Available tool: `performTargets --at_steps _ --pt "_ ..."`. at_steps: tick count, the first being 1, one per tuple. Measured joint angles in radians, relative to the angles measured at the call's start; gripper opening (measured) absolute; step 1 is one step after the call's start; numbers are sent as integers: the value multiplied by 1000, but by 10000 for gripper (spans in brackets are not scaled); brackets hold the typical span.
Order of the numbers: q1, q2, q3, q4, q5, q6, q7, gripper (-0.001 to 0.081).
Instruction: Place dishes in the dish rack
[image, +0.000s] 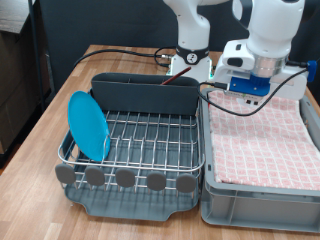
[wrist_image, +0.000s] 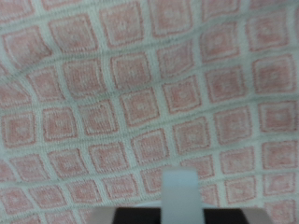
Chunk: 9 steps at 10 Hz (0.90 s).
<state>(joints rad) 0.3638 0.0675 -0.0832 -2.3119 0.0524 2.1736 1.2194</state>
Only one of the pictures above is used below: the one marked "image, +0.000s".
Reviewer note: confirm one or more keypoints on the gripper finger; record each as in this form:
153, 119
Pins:
249, 101
256, 102

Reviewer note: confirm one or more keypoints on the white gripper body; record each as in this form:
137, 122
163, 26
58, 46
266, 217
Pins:
233, 60

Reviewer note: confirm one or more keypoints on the brown wooden spoon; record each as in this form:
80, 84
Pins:
175, 76

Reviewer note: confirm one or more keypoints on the blue plastic plate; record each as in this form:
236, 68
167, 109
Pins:
88, 126

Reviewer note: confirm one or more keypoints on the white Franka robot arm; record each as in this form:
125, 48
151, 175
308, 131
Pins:
270, 26

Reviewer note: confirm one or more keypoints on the pink checkered dish cloth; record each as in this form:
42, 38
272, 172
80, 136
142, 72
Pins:
266, 143

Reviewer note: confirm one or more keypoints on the dark grey utensil holder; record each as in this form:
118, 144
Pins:
150, 96

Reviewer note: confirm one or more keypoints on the grey plastic crate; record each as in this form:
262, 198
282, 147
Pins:
260, 210

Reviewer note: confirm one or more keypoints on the grey plastic drain tray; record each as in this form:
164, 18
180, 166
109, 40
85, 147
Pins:
133, 205

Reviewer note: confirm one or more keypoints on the brown cardboard boxes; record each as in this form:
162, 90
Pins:
16, 83

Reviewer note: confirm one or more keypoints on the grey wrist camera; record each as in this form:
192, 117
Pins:
240, 93

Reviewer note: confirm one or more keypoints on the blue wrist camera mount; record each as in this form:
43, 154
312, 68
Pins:
250, 85

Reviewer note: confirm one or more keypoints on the black metal post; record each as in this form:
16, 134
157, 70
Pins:
35, 50

